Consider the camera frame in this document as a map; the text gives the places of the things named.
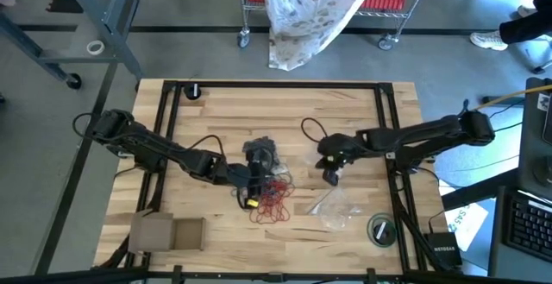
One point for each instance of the dark computer monitor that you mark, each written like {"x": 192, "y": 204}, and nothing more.
{"x": 532, "y": 146}

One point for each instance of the green tape roll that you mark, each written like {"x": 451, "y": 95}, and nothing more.
{"x": 368, "y": 231}

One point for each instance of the red thin rubber bands tangle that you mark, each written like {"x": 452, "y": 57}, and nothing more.
{"x": 276, "y": 189}

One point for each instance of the grey computer desk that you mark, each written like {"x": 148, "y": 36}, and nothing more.
{"x": 500, "y": 254}

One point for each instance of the black wide rubber band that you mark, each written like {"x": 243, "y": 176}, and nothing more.
{"x": 252, "y": 146}
{"x": 274, "y": 148}

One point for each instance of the person's shoe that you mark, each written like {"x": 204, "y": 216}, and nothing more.
{"x": 487, "y": 41}
{"x": 526, "y": 11}

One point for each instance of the white floral cloth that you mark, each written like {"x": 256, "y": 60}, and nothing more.
{"x": 302, "y": 16}

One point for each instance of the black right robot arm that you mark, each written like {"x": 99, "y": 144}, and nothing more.
{"x": 409, "y": 135}

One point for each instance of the white tape roll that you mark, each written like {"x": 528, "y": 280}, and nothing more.
{"x": 87, "y": 47}

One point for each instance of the grey chair base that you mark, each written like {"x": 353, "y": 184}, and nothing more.
{"x": 539, "y": 55}

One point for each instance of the wooden workbench grey steel frame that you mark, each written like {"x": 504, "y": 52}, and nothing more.
{"x": 122, "y": 38}

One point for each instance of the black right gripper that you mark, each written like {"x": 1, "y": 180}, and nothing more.
{"x": 340, "y": 150}

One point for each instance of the black round puck white label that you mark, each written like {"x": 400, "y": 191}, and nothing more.
{"x": 189, "y": 92}
{"x": 386, "y": 228}

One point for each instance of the open cardboard box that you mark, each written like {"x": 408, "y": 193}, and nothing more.
{"x": 151, "y": 232}

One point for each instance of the black network switch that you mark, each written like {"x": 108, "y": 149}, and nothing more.
{"x": 444, "y": 251}

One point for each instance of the person's leg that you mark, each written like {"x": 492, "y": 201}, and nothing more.
{"x": 526, "y": 27}

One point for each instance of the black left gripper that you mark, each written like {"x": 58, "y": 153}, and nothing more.
{"x": 233, "y": 176}

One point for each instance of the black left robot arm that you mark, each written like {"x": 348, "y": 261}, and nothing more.
{"x": 151, "y": 150}

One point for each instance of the white printed paper sheet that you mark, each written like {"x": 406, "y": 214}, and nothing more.
{"x": 472, "y": 228}

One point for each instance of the black keyboard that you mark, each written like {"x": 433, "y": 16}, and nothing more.
{"x": 530, "y": 228}

